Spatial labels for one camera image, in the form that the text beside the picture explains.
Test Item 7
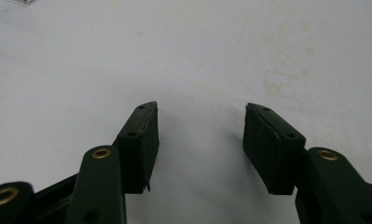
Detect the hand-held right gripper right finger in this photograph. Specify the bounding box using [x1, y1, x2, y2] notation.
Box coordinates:
[242, 103, 372, 224]

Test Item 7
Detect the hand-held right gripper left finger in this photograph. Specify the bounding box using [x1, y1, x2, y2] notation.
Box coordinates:
[64, 101, 160, 224]

